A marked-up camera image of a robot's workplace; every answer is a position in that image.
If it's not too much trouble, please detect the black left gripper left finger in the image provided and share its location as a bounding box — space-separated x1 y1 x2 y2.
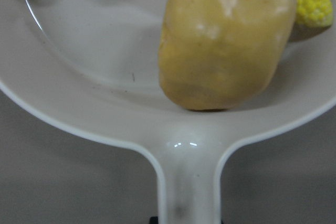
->
149 216 159 224

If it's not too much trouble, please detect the brown potato toy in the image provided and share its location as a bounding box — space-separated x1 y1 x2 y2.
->
159 0 296 111

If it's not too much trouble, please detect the beige plastic dustpan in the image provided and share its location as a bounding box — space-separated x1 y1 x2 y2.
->
1 0 335 223

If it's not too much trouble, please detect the yellow corn cob toy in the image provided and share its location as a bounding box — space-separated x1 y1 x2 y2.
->
295 0 333 28

